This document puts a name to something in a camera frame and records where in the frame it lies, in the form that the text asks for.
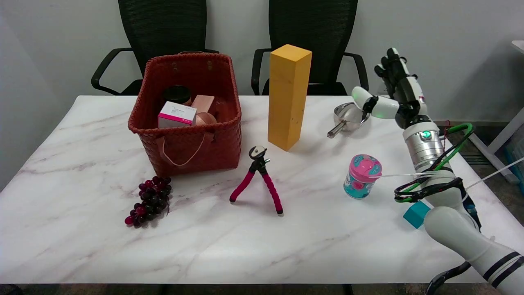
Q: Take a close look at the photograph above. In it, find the pink flexible mini tripod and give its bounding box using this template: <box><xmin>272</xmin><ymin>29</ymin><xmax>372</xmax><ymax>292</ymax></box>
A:
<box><xmin>229</xmin><ymin>145</ymin><xmax>284</xmax><ymax>216</ymax></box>

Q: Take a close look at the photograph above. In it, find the black looping cable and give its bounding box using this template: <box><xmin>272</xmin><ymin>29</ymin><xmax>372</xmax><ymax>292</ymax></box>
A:
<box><xmin>426</xmin><ymin>261</ymin><xmax>472</xmax><ymax>295</ymax></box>

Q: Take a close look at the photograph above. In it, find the yellow rectangular box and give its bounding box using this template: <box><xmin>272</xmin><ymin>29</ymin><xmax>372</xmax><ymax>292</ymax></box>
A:
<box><xmin>268</xmin><ymin>44</ymin><xmax>312</xmax><ymax>152</ymax></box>

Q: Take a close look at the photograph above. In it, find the purple grape bunch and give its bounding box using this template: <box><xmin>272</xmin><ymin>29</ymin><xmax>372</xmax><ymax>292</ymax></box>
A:
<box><xmin>124</xmin><ymin>176</ymin><xmax>172</xmax><ymax>228</ymax></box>

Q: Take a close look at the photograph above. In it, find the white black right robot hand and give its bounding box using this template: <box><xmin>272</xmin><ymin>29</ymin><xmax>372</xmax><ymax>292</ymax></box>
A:
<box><xmin>351</xmin><ymin>48</ymin><xmax>430</xmax><ymax>129</ymax></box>

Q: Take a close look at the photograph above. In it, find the white pink carton box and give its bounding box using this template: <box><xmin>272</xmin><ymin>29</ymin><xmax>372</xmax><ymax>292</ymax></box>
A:
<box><xmin>158</xmin><ymin>101</ymin><xmax>197</xmax><ymax>128</ymax></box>

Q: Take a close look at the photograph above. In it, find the pale pink slim box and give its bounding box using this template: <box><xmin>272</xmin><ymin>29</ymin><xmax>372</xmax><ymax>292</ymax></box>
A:
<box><xmin>191</xmin><ymin>95</ymin><xmax>215</xmax><ymax>115</ymax></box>

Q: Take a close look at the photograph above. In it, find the green black cable bundle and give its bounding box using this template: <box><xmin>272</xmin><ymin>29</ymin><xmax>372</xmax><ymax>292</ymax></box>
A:
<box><xmin>394</xmin><ymin>123</ymin><xmax>475</xmax><ymax>204</ymax></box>

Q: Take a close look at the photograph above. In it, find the white desk frame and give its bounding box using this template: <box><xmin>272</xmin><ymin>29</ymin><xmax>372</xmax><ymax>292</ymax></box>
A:
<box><xmin>469</xmin><ymin>40</ymin><xmax>524</xmax><ymax>185</ymax></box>

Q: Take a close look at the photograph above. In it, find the pink teal lidded cup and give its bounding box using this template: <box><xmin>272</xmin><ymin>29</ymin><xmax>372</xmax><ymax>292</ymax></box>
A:
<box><xmin>343</xmin><ymin>154</ymin><xmax>383</xmax><ymax>200</ymax></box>

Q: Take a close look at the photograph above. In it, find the copper tape roll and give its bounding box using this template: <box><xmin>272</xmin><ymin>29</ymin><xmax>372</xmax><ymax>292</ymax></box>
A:
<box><xmin>194</xmin><ymin>112</ymin><xmax>217</xmax><ymax>126</ymax></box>

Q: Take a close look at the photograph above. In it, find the red woven basket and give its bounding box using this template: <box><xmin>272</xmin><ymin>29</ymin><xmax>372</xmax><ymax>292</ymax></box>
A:
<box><xmin>128</xmin><ymin>51</ymin><xmax>243</xmax><ymax>177</ymax></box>

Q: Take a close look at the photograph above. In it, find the blue storage bin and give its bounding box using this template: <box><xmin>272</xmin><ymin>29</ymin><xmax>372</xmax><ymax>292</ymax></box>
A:
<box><xmin>504</xmin><ymin>137</ymin><xmax>524</xmax><ymax>193</ymax></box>

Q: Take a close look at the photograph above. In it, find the black lidded jar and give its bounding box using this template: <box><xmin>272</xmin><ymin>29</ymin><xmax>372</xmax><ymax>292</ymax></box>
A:
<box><xmin>163</xmin><ymin>85</ymin><xmax>192</xmax><ymax>106</ymax></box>

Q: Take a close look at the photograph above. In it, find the black mesh office chair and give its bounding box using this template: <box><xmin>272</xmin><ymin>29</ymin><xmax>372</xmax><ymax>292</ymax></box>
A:
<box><xmin>91</xmin><ymin>0</ymin><xmax>219</xmax><ymax>96</ymax></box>
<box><xmin>251</xmin><ymin>0</ymin><xmax>369</xmax><ymax>96</ymax></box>

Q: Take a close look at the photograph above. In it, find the teal cube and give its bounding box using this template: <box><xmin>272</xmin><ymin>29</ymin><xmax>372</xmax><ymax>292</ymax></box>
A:
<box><xmin>403</xmin><ymin>201</ymin><xmax>431</xmax><ymax>229</ymax></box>

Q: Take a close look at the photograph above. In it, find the thin white cable tie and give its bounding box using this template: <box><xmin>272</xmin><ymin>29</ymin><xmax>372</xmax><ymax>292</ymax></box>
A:
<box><xmin>378</xmin><ymin>158</ymin><xmax>524</xmax><ymax>190</ymax></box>

